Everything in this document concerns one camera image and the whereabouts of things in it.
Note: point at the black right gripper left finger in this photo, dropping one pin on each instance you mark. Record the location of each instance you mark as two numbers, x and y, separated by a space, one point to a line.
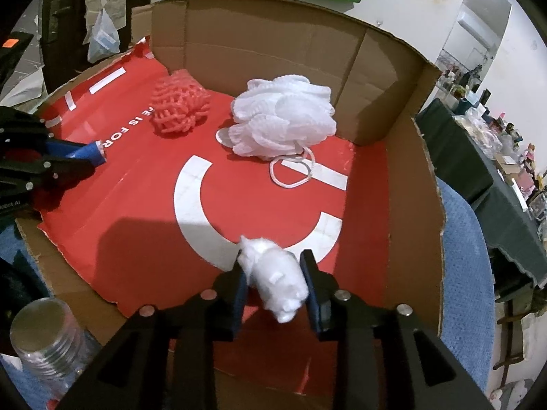
163 358

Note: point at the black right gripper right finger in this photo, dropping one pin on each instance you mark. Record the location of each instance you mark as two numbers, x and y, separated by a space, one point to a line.
385 358

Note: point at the blue carpet mat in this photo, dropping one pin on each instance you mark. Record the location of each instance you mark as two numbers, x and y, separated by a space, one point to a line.
467 327

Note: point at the white cotton wad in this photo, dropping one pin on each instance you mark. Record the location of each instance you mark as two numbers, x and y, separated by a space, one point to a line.
276 274

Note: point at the red foam net ball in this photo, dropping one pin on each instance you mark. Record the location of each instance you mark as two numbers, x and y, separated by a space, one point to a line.
179 103

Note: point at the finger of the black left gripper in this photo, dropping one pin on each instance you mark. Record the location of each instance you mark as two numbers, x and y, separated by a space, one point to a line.
46 173
21 131

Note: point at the clear jar with gold beads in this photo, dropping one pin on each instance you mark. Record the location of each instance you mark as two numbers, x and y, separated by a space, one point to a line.
51 343

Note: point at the red cardboard box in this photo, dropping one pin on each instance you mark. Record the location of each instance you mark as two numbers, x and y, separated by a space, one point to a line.
246 190

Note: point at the blue felt roll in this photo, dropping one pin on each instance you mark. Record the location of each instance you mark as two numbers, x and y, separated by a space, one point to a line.
94 152

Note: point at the dark green cluttered table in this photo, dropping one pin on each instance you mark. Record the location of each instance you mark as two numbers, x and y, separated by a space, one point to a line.
460 163

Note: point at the white mesh bath pouf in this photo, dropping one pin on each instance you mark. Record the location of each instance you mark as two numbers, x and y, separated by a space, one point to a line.
280 120

